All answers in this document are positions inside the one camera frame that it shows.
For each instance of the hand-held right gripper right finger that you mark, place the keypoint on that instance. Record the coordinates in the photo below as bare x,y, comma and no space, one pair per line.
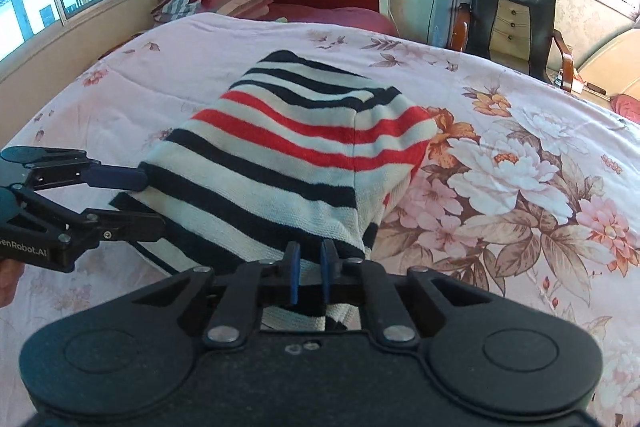
326,272

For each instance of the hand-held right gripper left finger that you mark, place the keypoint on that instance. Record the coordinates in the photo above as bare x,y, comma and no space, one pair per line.
294,274

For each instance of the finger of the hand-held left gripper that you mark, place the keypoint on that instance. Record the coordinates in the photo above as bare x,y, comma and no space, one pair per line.
117,178
130,227

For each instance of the striped knit sweater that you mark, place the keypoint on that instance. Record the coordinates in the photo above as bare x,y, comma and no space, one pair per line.
280,147

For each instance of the person's left hand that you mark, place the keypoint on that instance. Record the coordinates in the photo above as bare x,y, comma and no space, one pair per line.
7,282

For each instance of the pink floral blanket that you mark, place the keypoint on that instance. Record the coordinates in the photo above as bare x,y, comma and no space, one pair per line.
500,217

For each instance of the striped pink pillow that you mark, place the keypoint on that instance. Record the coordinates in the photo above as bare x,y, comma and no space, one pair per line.
215,2

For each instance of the dark pink pillow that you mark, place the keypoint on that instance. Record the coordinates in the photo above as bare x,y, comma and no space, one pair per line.
340,19

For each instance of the cream nightstand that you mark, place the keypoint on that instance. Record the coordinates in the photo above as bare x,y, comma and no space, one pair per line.
590,89

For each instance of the dark phone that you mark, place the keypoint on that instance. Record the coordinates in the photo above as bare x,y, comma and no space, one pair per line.
596,88

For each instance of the pink checked pillow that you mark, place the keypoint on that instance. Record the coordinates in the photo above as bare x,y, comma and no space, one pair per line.
629,107

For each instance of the cream round headboard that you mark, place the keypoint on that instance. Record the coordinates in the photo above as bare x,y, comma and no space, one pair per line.
607,57

